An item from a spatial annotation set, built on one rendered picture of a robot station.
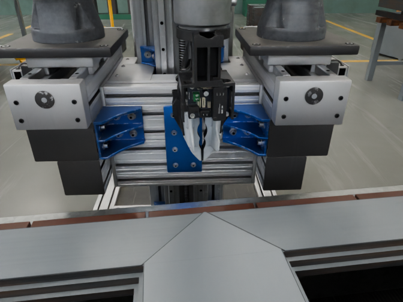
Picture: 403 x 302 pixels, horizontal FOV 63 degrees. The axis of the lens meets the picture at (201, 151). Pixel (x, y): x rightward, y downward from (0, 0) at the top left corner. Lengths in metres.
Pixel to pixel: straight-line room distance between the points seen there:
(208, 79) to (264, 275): 0.25
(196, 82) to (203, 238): 0.21
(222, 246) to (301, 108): 0.32
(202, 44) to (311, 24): 0.38
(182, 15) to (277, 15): 0.36
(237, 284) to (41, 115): 0.47
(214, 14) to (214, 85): 0.09
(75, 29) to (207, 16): 0.39
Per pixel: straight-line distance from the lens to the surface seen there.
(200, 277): 0.42
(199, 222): 0.49
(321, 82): 0.65
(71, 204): 2.03
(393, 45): 5.71
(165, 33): 0.83
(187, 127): 0.51
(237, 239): 0.47
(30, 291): 0.48
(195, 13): 0.43
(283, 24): 0.75
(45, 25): 0.77
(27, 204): 2.13
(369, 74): 4.39
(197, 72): 0.45
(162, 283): 0.42
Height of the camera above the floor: 1.18
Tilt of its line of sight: 29 degrees down
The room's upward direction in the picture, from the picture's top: straight up
